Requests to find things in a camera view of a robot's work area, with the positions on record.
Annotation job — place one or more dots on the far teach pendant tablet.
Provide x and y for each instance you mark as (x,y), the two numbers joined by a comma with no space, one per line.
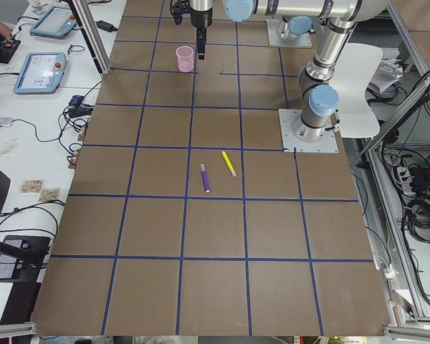
(57,23)

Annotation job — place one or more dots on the pink mesh cup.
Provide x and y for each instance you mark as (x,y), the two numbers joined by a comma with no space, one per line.
(185,58)

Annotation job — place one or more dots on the black power adapter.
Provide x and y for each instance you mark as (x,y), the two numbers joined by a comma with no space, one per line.
(106,26)

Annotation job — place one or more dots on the purple marker pen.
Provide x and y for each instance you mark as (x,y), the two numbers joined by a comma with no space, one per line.
(205,178)

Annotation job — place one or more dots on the yellow marker pen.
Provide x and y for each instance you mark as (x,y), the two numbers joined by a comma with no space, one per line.
(229,163)

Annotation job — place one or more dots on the white plastic chair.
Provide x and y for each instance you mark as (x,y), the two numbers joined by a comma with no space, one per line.
(353,71)

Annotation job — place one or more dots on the aluminium frame post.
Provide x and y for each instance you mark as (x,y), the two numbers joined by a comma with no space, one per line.
(86,22)

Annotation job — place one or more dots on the near teach pendant tablet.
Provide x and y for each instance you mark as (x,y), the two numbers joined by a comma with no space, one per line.
(41,73)

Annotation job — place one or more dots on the teach pendant tablet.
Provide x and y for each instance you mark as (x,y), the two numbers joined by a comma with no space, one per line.
(41,73)
(57,23)

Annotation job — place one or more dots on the black camera stand base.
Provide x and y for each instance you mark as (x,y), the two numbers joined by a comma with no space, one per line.
(22,257)

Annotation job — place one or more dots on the white power strip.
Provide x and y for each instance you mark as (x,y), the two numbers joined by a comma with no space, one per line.
(404,179)

